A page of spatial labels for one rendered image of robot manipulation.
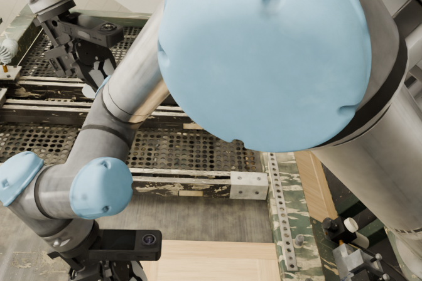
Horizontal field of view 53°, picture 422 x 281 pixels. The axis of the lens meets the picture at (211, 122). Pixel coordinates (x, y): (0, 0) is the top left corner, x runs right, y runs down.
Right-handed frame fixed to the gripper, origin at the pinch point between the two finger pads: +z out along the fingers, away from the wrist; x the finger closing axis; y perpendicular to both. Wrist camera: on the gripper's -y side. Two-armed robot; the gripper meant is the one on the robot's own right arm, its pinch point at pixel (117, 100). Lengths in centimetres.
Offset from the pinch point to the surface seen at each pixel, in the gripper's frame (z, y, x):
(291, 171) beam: 62, 1, -55
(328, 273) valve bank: 74, -16, -22
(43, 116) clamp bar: 15, 85, -40
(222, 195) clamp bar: 56, 18, -37
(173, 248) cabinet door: 54, 23, -11
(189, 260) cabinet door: 57, 17, -9
